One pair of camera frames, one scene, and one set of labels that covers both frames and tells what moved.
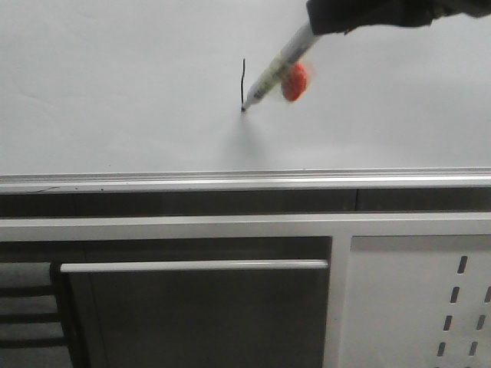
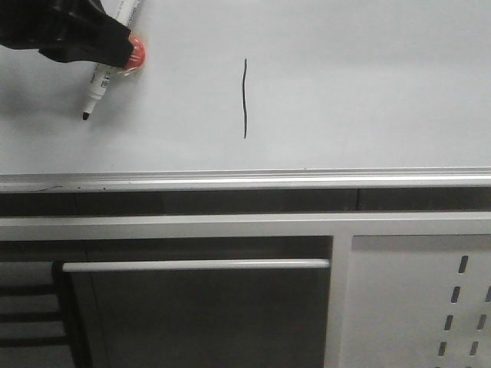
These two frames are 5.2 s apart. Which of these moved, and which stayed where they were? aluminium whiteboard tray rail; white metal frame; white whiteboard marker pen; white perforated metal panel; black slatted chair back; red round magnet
Moved: red round magnet; white whiteboard marker pen
Stayed: white perforated metal panel; black slatted chair back; white metal frame; aluminium whiteboard tray rail
